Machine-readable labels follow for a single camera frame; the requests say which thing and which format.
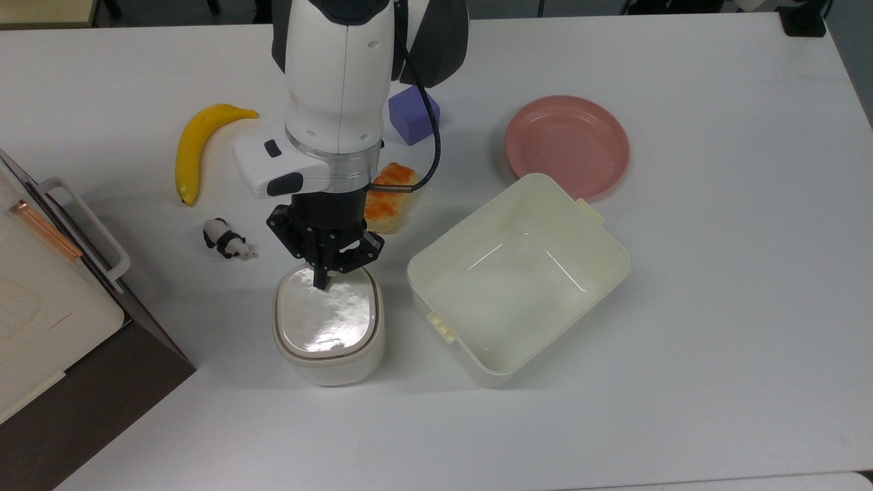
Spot pink plastic plate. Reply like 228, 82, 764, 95
505, 95, 630, 203

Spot dark brown wooden drawer box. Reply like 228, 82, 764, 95
0, 149, 197, 491

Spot small cream lidded trash can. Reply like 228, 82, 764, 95
273, 265, 386, 387

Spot white drawer handle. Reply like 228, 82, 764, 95
38, 177, 132, 294

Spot panda figurine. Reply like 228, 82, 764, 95
203, 218, 258, 261

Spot purple cube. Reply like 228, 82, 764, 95
388, 86, 441, 147

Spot black stand base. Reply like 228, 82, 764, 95
780, 0, 831, 38

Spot toy bread loaf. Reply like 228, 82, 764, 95
364, 162, 420, 235

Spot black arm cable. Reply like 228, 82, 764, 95
372, 0, 442, 196

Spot yellow toy banana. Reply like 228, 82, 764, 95
175, 104, 260, 207

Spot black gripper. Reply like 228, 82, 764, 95
265, 190, 385, 291

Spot light wooden desk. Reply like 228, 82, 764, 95
0, 0, 100, 29

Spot open cream plastic bin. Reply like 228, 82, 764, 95
406, 173, 631, 389

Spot orange strip on cream box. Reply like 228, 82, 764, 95
9, 200, 83, 261

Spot large cream box with handles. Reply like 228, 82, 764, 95
0, 164, 125, 425

